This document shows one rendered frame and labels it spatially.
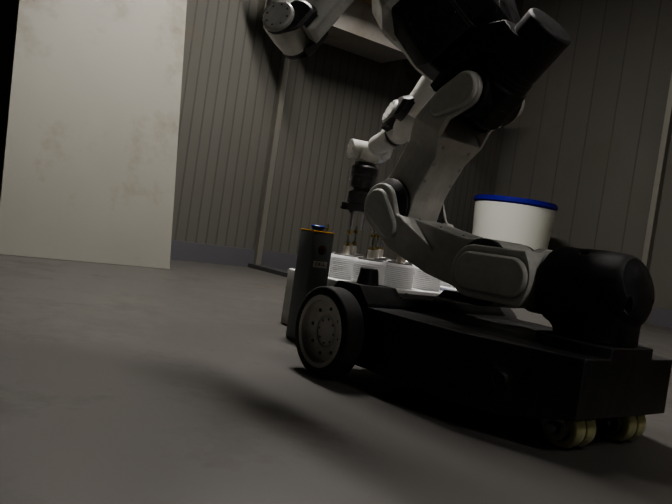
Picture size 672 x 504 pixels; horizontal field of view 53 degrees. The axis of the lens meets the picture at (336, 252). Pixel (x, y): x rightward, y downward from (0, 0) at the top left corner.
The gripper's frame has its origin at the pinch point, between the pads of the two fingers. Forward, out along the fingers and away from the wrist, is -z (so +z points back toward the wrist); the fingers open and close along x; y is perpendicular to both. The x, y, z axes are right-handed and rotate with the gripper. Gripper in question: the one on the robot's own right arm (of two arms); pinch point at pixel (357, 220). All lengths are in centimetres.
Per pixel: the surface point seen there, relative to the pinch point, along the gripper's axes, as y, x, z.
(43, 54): 108, -149, 59
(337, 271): -20.6, -5.7, -16.5
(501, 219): 240, 123, 20
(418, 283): -17.3, 19.9, -16.8
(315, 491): -142, -14, -37
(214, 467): -138, -27, -37
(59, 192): 105, -132, -5
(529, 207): 235, 139, 31
